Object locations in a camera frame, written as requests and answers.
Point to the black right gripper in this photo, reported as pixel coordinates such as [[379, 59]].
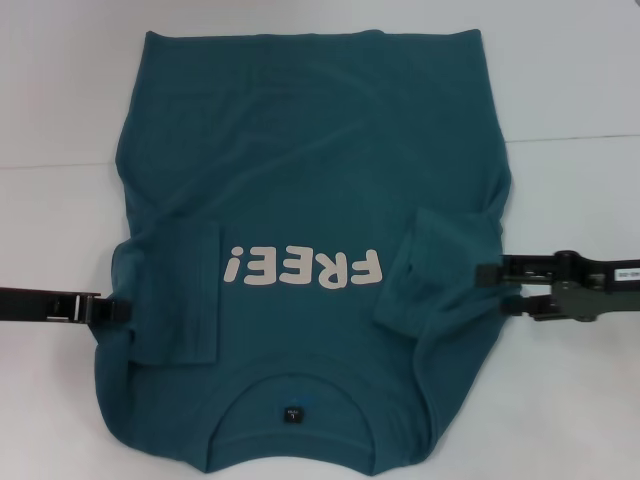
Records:
[[585, 285]]

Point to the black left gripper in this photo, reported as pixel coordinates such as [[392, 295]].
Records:
[[42, 304]]

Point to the blue shirt with FREE print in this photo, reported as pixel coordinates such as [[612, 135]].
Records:
[[310, 150]]

